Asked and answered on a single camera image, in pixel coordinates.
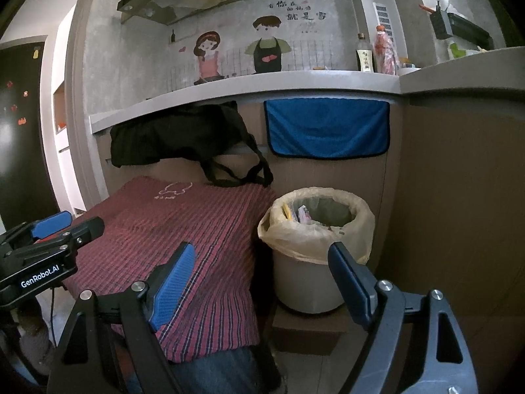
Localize black utensil holder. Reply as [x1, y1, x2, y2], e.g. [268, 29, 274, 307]
[429, 8, 454, 41]

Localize black refrigerator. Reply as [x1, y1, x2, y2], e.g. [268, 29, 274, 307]
[0, 41, 62, 230]

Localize red striped cloth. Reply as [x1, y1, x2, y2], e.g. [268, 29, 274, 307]
[61, 174, 277, 364]

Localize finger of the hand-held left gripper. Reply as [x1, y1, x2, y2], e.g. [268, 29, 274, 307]
[0, 210, 74, 251]
[61, 217, 105, 251]

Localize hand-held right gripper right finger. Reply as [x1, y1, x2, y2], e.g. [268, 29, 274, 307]
[327, 241, 480, 394]

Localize blue denim cloth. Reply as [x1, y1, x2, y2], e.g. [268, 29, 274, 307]
[172, 347, 284, 394]

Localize white vent grille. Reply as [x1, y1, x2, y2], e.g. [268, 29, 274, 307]
[372, 2, 394, 44]

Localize dark sauce bottle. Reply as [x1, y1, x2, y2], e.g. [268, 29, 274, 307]
[355, 33, 377, 72]

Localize white cabinet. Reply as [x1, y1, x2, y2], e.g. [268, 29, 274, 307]
[51, 16, 89, 214]

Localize blue towel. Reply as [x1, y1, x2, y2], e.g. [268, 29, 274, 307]
[263, 99, 391, 160]

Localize black cloth bag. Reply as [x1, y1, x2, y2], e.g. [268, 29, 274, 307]
[110, 100, 275, 188]

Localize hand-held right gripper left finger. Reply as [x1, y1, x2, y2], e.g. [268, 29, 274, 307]
[47, 241, 198, 394]

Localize red wrapped plastic bottle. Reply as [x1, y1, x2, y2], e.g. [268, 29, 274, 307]
[372, 25, 400, 77]

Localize grey trash bin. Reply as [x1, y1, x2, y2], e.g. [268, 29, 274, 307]
[271, 248, 349, 315]

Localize brown cardboard box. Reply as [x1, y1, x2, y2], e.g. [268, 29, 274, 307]
[271, 299, 349, 356]

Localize black wall shelf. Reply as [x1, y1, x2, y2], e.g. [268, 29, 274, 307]
[447, 12, 493, 46]

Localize cartoon wall poster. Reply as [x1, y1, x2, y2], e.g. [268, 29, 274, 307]
[166, 0, 341, 91]

